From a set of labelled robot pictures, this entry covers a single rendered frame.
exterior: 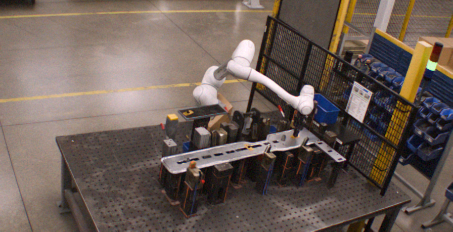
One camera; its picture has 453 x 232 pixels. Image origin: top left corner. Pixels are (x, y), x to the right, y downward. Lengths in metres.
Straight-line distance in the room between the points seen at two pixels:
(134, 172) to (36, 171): 1.40
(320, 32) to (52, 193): 3.49
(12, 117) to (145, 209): 2.71
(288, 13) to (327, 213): 3.31
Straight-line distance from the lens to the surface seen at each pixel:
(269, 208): 3.87
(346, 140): 4.33
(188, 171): 3.45
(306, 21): 6.35
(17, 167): 5.14
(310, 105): 3.83
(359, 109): 4.41
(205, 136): 3.76
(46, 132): 5.65
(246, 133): 4.11
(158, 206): 3.66
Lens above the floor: 3.04
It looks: 27 degrees down
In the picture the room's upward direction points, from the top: 12 degrees clockwise
